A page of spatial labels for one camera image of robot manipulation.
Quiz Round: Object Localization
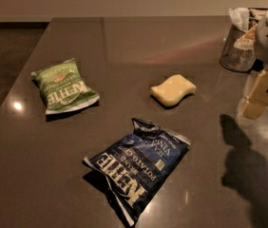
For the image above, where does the blue kettle chip bag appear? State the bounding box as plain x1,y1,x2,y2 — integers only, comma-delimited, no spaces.
83,118,190,225

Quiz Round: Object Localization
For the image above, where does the white napkin in basket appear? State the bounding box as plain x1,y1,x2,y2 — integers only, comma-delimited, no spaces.
228,8,250,31

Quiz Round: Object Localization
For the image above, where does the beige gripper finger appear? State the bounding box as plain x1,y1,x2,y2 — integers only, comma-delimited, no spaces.
239,64,268,120
234,26,257,50

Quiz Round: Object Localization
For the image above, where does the green jalapeno chip bag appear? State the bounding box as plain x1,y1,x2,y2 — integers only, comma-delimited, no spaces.
31,59,100,115

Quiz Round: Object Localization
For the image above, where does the yellow sponge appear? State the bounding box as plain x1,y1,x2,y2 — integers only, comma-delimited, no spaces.
150,74,196,107

